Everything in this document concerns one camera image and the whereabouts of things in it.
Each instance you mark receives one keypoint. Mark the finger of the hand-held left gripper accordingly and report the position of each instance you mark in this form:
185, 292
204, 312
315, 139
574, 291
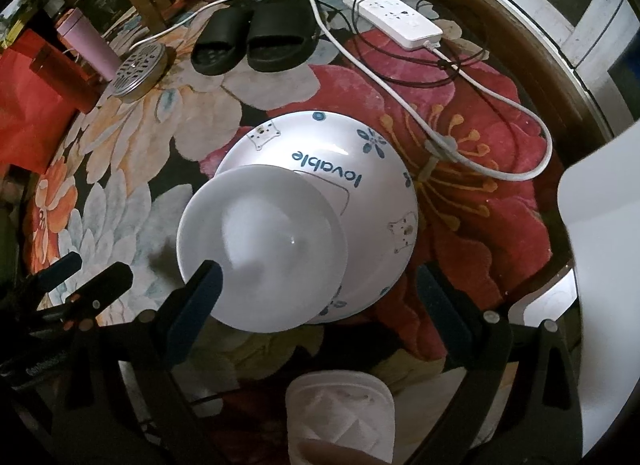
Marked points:
62, 267
107, 280

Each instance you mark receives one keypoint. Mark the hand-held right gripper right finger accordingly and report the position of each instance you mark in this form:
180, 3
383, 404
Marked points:
440, 305

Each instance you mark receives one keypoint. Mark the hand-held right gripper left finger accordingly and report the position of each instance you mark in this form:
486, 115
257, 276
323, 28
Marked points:
195, 305

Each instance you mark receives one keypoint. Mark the white bowl brown exterior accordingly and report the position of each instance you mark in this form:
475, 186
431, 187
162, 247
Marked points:
270, 245

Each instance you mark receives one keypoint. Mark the white cartoon printed plate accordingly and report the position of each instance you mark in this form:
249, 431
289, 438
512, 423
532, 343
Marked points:
350, 170

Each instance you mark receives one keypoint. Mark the floral rug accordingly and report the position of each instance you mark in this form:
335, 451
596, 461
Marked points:
475, 245

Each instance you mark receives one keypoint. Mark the white house slipper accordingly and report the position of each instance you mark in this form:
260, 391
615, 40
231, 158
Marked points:
340, 410

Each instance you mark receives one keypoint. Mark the red bag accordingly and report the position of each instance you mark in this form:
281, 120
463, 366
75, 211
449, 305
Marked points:
25, 110

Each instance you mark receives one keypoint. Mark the translucent red bottle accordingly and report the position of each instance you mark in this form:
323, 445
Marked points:
62, 82

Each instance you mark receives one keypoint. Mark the white plastic chair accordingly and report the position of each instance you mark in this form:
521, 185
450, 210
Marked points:
605, 220

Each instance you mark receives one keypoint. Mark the round perforated metal tin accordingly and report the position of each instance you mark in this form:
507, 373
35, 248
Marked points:
140, 67

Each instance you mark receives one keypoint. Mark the pink bottle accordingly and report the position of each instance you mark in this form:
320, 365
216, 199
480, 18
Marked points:
87, 45

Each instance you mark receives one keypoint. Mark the dark printed box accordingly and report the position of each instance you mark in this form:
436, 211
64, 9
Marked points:
102, 2

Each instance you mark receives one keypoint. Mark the white power strip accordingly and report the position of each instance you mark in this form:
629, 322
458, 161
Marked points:
395, 15

